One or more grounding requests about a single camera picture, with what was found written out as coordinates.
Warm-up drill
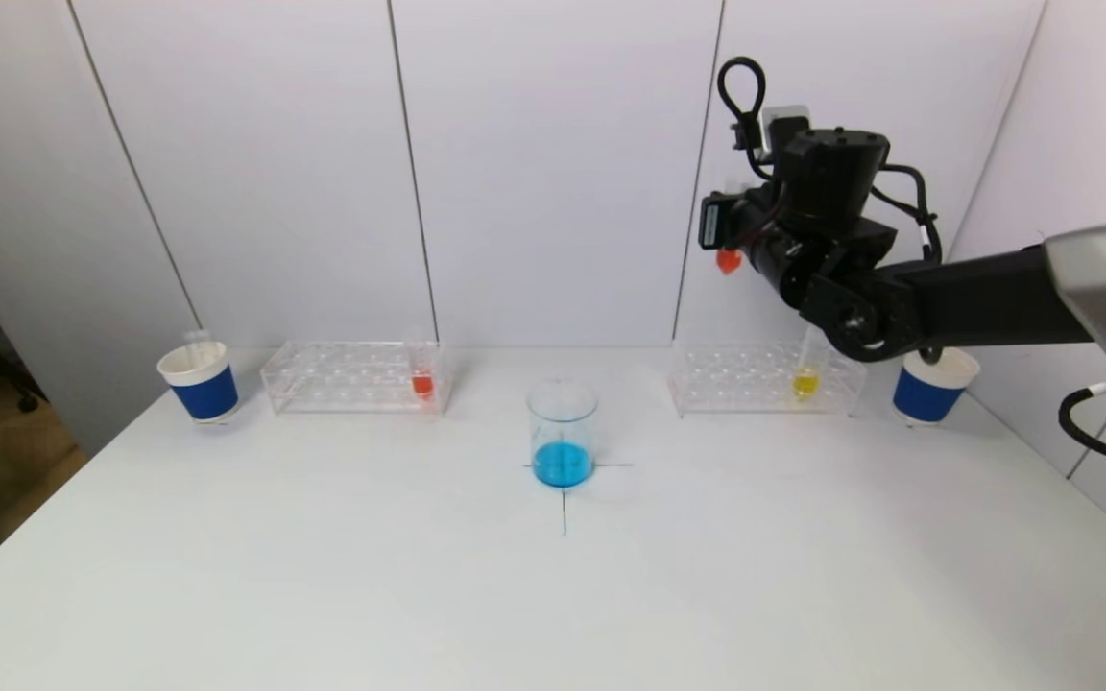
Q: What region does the clear acrylic test tube rack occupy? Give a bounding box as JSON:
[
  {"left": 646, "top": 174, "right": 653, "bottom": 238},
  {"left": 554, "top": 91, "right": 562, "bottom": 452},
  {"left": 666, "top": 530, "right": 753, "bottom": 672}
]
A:
[
  {"left": 262, "top": 342, "right": 451, "bottom": 417},
  {"left": 667, "top": 338, "right": 867, "bottom": 418}
]

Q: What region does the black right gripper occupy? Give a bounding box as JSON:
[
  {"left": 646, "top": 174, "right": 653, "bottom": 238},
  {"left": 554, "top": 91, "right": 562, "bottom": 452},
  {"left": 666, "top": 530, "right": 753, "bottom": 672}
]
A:
[{"left": 698, "top": 190, "right": 757, "bottom": 250}]

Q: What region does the blue sleeved white paper cup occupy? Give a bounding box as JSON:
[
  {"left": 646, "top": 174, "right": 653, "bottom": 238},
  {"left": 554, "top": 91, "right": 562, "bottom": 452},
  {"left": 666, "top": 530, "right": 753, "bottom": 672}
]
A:
[
  {"left": 156, "top": 341, "right": 243, "bottom": 424},
  {"left": 890, "top": 347, "right": 981, "bottom": 427}
]

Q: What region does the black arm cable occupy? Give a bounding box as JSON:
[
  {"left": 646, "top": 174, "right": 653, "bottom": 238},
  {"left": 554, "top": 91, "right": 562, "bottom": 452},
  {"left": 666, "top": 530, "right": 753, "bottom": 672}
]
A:
[{"left": 718, "top": 56, "right": 1106, "bottom": 476}]

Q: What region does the yellow pigment test tube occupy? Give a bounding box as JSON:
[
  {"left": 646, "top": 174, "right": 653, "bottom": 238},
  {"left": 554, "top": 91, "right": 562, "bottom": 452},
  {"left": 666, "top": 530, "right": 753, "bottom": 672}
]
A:
[{"left": 791, "top": 331, "right": 825, "bottom": 402}]

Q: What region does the clear glass beaker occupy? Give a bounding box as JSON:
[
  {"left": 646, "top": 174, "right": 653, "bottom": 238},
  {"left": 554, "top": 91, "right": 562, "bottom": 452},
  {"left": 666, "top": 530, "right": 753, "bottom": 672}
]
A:
[{"left": 526, "top": 378, "right": 599, "bottom": 489}]

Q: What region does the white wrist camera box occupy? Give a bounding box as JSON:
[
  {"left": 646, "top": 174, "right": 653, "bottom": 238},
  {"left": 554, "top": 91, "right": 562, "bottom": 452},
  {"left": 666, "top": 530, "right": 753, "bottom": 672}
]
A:
[{"left": 760, "top": 106, "right": 811, "bottom": 164}]

